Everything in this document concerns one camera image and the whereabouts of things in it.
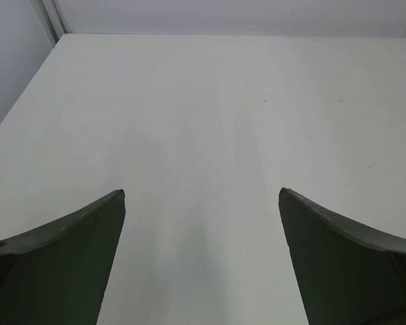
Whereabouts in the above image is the aluminium frame post left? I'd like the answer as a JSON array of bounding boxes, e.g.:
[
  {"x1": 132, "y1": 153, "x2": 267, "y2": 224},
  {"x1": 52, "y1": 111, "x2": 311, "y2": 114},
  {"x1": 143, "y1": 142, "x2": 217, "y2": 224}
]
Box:
[{"x1": 39, "y1": 0, "x2": 67, "y2": 45}]

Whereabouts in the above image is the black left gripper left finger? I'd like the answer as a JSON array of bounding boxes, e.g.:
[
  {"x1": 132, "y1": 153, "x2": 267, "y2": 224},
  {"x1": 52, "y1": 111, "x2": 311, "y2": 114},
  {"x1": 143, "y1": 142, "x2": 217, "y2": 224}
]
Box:
[{"x1": 0, "y1": 190, "x2": 125, "y2": 324}]

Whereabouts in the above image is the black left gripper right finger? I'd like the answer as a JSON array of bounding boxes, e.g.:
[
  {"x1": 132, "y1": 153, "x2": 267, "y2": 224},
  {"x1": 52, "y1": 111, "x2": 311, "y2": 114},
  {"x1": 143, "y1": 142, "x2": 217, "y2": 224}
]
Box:
[{"x1": 279, "y1": 188, "x2": 406, "y2": 324}]

